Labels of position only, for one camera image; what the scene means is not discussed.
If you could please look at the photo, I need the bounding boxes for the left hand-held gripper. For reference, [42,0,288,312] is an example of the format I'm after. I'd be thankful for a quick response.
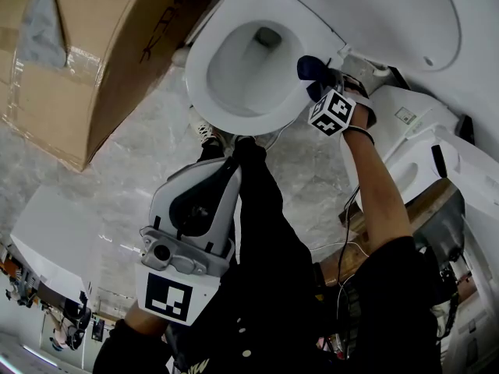
[134,156,243,326]

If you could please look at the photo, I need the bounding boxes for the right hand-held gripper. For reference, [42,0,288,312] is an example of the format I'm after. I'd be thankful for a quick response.
[307,66,378,137]

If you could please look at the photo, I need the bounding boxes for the dark blue cloth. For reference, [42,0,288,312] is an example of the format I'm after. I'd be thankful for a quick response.
[296,55,333,103]

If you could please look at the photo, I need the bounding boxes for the white toilet seat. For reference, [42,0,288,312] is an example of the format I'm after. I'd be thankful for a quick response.
[184,0,349,137]

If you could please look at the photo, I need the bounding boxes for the person's left forearm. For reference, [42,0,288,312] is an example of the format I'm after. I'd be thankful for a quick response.
[123,300,173,337]

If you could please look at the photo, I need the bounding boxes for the person's right forearm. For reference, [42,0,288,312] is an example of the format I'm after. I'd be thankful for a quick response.
[340,107,414,253]

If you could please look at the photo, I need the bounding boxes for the white toilet bowl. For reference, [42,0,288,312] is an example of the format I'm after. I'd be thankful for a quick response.
[205,19,306,118]

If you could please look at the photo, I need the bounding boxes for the white toilet with label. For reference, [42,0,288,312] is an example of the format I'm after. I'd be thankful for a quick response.
[340,83,499,374]

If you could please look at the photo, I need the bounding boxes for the white toilet lid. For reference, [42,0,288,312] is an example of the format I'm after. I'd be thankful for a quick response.
[249,0,463,73]

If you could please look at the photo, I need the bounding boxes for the black wristband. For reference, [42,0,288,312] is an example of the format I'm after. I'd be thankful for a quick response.
[344,125,376,146]

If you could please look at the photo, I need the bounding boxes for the person's black trousers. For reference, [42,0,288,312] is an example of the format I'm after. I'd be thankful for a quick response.
[194,136,327,365]

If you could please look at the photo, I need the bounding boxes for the person's white left shoe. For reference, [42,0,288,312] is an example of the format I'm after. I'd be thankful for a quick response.
[188,106,226,148]

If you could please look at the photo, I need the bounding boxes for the white rectangular box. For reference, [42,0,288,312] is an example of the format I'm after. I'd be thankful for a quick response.
[9,185,103,308]

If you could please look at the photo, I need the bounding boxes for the person's black shirt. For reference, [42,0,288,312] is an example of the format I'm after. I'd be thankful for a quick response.
[92,235,444,374]

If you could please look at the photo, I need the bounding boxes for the large brown cardboard box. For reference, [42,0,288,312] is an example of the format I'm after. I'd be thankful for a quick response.
[0,0,239,173]

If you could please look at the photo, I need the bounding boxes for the grey plastic sheet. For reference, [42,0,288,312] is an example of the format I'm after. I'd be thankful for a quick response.
[17,0,68,69]

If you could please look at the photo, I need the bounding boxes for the black cable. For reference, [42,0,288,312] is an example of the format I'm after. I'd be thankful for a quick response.
[335,185,362,288]

